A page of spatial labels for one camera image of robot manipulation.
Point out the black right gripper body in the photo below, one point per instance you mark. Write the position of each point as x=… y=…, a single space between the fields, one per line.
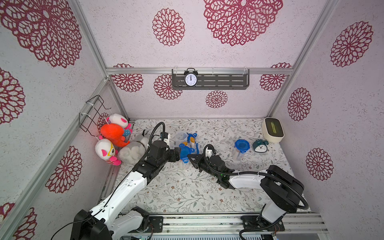
x=202 y=162

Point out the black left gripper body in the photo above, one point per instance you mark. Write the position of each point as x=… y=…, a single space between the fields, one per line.
x=172 y=156

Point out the yellow cap bottle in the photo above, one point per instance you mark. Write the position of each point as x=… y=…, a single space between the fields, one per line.
x=192 y=142

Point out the clear plastic container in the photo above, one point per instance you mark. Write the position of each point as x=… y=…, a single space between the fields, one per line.
x=238 y=155
x=184 y=165
x=180 y=138

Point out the blue lid front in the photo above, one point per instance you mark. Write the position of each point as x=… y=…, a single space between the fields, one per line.
x=242 y=146

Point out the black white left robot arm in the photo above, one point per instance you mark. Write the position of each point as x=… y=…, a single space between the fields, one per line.
x=102 y=222

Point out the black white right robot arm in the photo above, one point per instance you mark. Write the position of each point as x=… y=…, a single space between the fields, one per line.
x=284 y=190

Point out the blue toothbrush case back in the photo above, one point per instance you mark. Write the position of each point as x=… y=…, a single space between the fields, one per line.
x=197 y=147

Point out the red orange plush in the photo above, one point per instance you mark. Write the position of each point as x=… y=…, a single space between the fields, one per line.
x=114 y=133

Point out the teal small object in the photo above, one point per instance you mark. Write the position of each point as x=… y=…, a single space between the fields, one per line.
x=260 y=146

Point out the white plush yellow glasses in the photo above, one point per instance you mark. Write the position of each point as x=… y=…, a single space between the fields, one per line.
x=107 y=152

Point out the white pink plush top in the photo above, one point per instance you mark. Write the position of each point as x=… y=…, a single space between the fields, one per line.
x=119 y=120

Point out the cream box green window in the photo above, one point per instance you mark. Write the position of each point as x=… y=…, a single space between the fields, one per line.
x=272 y=130

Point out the black alarm clock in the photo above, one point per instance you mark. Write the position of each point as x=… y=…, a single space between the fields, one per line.
x=191 y=77

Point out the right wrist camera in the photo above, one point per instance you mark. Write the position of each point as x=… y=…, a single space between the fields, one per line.
x=209 y=153

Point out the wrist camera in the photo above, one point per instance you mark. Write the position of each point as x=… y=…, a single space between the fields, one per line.
x=209 y=153
x=165 y=137

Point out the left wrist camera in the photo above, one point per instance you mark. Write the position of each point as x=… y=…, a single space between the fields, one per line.
x=165 y=137

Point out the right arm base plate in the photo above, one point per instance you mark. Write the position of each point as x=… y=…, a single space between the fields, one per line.
x=256 y=222

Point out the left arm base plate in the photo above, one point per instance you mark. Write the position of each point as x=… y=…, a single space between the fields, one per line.
x=151 y=224

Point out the grey wall shelf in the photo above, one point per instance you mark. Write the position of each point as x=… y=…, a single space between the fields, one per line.
x=213 y=81

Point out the black wire basket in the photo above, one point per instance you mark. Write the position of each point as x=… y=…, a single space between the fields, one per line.
x=88 y=119

